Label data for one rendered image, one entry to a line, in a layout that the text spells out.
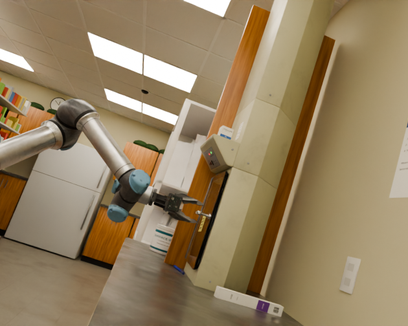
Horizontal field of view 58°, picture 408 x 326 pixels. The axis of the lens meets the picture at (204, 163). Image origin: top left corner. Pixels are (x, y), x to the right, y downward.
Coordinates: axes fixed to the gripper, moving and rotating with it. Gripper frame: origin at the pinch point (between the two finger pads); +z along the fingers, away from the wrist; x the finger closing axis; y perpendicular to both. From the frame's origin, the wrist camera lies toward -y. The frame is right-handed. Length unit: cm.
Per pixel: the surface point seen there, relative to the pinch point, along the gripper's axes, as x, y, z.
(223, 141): 29.0, 10.8, -1.1
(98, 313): -26, 77, -23
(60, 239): -95, -477, -122
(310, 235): 6.4, 2.0, 48.7
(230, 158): 24.0, 10.8, 3.9
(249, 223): 2.5, 7.4, 20.0
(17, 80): 137, -545, -308
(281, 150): 36.8, 2.0, 25.4
